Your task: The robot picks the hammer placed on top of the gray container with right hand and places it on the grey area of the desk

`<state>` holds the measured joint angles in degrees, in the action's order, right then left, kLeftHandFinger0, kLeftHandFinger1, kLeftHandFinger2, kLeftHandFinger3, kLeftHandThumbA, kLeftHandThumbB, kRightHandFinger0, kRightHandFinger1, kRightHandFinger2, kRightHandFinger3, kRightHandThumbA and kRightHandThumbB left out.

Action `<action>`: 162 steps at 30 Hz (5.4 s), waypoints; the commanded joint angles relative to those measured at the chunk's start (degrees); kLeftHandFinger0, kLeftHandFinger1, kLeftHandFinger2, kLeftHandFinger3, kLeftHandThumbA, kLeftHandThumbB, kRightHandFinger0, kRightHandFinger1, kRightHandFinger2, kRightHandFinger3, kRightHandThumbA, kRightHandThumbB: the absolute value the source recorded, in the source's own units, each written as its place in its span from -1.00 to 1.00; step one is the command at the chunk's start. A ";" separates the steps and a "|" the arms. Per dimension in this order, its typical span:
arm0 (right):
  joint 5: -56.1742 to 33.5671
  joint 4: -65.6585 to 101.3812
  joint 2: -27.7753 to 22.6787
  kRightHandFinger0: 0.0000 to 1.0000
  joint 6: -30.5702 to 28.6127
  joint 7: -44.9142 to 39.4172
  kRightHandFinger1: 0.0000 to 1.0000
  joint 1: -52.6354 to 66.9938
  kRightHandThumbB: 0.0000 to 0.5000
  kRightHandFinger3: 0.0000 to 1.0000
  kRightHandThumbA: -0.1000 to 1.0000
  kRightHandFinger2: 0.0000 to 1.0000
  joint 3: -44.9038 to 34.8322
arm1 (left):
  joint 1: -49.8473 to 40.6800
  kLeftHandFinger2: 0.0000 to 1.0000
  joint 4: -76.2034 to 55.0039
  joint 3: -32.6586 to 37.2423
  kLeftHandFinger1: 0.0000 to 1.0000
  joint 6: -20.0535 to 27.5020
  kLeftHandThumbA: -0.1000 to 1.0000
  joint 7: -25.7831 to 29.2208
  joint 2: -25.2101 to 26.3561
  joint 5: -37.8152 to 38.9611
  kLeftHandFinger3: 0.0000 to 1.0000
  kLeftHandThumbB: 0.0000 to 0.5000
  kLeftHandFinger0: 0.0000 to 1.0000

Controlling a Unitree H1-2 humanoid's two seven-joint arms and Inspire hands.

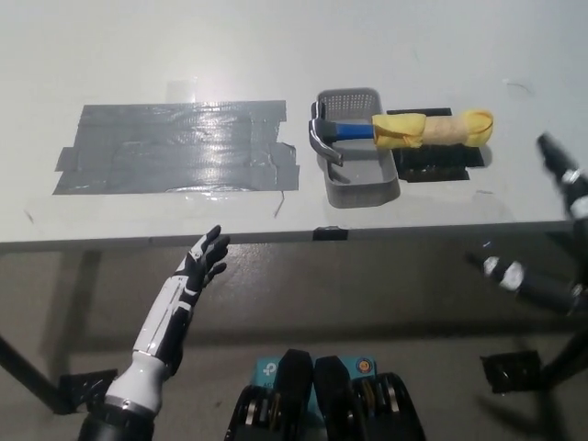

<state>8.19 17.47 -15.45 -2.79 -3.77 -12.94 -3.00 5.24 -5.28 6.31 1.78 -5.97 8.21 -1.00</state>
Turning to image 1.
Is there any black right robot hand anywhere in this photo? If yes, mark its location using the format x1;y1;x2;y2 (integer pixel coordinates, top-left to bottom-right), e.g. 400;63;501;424
465;131;588;319

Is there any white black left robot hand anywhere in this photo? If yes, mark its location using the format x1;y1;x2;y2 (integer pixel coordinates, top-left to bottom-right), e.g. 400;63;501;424
130;224;232;376

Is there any blue hammer yellow cloth wrap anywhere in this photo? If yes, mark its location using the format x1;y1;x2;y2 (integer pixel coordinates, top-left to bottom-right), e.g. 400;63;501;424
308;101;497;167

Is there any black tape patch on desk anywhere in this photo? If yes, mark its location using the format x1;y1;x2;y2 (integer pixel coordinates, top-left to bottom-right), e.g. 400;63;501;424
385;107;488;183

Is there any gray perforated plastic container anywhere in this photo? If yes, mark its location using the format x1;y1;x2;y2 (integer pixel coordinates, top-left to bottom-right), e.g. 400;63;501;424
315;86;401;209

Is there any black table leg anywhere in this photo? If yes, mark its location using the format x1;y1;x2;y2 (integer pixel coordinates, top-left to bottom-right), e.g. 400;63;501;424
0;334;77;414
541;321;588;391

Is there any gray duct tape patch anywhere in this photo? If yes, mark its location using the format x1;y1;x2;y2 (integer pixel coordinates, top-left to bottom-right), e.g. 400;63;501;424
51;99;302;197

